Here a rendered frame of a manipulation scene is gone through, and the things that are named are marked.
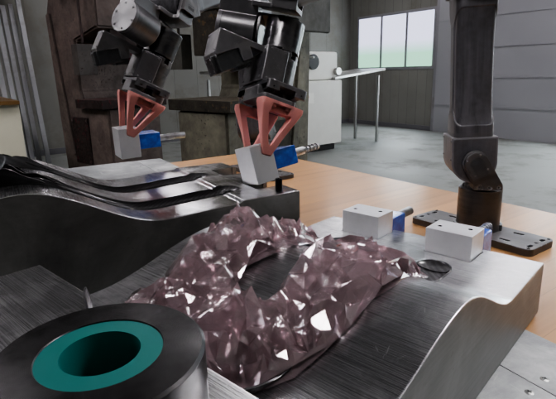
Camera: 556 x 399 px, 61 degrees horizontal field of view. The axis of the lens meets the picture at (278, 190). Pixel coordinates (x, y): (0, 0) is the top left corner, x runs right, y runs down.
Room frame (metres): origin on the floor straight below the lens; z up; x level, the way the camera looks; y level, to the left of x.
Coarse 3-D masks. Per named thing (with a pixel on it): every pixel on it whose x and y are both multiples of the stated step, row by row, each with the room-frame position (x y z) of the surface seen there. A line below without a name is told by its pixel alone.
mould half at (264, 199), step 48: (0, 192) 0.47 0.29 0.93; (48, 192) 0.48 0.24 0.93; (96, 192) 0.60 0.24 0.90; (144, 192) 0.66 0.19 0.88; (240, 192) 0.62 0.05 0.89; (288, 192) 0.62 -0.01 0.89; (0, 240) 0.44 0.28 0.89; (48, 240) 0.47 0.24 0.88; (96, 240) 0.49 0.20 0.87; (144, 240) 0.52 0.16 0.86; (96, 288) 0.49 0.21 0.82
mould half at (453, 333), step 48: (384, 240) 0.52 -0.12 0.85; (0, 288) 0.29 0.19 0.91; (48, 288) 0.29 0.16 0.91; (432, 288) 0.31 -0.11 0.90; (480, 288) 0.39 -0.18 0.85; (528, 288) 0.40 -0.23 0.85; (0, 336) 0.23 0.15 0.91; (384, 336) 0.26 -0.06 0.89; (432, 336) 0.25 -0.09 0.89; (480, 336) 0.31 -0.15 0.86; (288, 384) 0.24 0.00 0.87; (336, 384) 0.23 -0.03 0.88; (384, 384) 0.23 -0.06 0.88; (432, 384) 0.25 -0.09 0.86; (480, 384) 0.32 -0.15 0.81
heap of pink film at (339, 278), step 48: (192, 240) 0.38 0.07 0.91; (240, 240) 0.38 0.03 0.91; (288, 240) 0.40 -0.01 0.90; (336, 240) 0.36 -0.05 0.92; (144, 288) 0.32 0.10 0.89; (192, 288) 0.32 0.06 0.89; (240, 288) 0.31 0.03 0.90; (288, 288) 0.30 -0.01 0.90; (336, 288) 0.30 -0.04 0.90; (384, 288) 0.31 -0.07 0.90; (240, 336) 0.26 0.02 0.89; (288, 336) 0.26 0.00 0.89; (336, 336) 0.26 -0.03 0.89; (240, 384) 0.23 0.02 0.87
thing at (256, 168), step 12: (312, 144) 0.73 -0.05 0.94; (240, 156) 0.68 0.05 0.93; (252, 156) 0.65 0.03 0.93; (264, 156) 0.66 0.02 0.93; (276, 156) 0.67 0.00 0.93; (288, 156) 0.68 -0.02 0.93; (240, 168) 0.68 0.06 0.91; (252, 168) 0.65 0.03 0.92; (264, 168) 0.65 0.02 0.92; (276, 168) 0.66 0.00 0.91; (252, 180) 0.66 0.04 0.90; (264, 180) 0.65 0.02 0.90
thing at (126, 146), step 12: (120, 132) 0.84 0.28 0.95; (144, 132) 0.87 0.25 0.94; (156, 132) 0.87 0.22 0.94; (180, 132) 0.92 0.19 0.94; (120, 144) 0.84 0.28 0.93; (132, 144) 0.85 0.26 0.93; (144, 144) 0.86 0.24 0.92; (156, 144) 0.87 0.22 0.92; (120, 156) 0.84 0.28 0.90; (132, 156) 0.85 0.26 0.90
